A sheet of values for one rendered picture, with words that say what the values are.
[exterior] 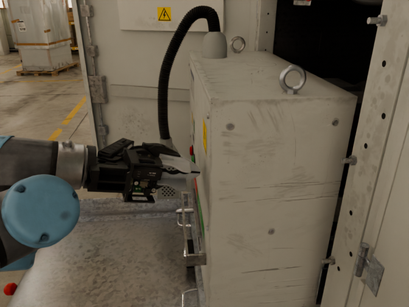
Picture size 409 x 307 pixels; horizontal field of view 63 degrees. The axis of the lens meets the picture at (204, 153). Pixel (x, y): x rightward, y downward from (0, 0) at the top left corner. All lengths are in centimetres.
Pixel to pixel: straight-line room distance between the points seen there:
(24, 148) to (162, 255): 59
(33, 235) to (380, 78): 44
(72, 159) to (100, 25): 80
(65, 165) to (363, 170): 43
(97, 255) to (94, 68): 65
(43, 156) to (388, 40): 48
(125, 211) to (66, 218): 82
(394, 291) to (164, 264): 67
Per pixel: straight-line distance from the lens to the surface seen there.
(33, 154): 54
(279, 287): 71
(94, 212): 121
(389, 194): 44
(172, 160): 61
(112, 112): 133
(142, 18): 117
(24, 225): 37
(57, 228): 38
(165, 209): 119
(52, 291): 100
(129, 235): 111
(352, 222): 55
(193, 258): 69
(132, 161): 54
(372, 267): 49
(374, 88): 49
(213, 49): 84
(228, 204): 56
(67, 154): 54
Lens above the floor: 152
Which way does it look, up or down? 25 degrees down
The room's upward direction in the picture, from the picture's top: straight up
